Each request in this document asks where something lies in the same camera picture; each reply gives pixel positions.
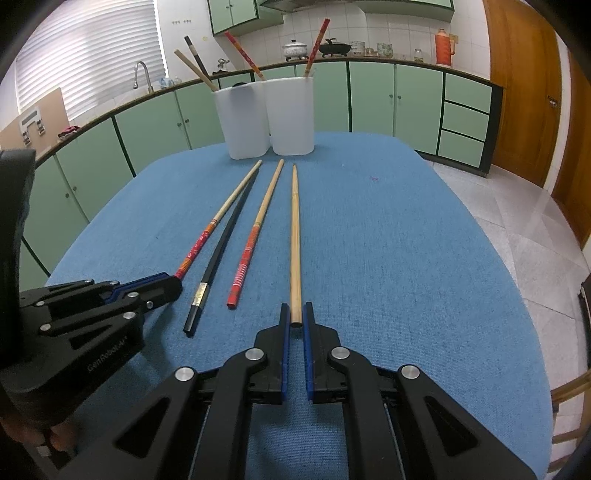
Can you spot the green cabinet drawer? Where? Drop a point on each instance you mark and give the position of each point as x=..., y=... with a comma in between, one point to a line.
x=464, y=120
x=460, y=148
x=467, y=91

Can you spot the black chopstick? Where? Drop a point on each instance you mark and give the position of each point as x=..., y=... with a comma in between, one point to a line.
x=219, y=258
x=196, y=55

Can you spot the black wok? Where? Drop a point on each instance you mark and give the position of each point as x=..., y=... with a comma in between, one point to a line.
x=334, y=47

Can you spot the plain wooden chopstick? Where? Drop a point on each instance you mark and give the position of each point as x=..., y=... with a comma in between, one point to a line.
x=295, y=254
x=196, y=70

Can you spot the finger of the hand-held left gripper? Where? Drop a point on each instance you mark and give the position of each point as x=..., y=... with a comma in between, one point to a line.
x=143, y=281
x=161, y=290

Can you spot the patterned glass jar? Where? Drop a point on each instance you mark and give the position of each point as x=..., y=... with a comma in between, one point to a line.
x=384, y=50

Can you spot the white window blinds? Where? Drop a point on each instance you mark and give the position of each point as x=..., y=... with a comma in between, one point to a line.
x=92, y=46

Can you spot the person's left hand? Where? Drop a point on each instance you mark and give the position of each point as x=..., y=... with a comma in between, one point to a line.
x=62, y=438

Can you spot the wooden chair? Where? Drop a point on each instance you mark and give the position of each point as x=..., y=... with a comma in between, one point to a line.
x=572, y=392

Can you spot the green kitchen counter cabinets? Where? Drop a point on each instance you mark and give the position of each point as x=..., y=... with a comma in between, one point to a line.
x=369, y=97

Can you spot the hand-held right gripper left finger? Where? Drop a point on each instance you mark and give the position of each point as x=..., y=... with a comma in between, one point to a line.
x=285, y=350

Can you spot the metal kitchen faucet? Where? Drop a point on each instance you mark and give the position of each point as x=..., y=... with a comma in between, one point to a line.
x=149, y=79

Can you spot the wooden door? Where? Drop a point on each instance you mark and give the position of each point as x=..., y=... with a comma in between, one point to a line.
x=577, y=184
x=521, y=92

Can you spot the red floral chopstick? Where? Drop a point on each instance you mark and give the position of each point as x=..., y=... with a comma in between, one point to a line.
x=242, y=53
x=318, y=44
x=203, y=241

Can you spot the white plastic container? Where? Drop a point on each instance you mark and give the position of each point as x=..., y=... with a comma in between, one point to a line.
x=291, y=120
x=242, y=124

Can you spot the blue tablecloth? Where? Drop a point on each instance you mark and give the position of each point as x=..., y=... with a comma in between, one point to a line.
x=392, y=254

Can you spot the small red item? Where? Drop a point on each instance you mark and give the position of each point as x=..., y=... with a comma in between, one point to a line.
x=68, y=131

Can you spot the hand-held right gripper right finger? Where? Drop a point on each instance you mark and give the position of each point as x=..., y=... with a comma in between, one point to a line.
x=308, y=360

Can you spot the orange thermos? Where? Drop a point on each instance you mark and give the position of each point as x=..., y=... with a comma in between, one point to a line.
x=444, y=48

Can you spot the red white-striped chopstick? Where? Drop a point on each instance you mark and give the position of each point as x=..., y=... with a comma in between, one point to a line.
x=247, y=258

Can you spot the white cooking pot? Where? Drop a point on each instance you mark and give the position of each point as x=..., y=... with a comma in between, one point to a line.
x=295, y=50

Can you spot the small glass jar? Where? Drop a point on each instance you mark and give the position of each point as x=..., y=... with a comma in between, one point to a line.
x=418, y=56

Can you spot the green wall cabinets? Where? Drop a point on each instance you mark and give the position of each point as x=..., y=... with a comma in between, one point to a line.
x=233, y=14

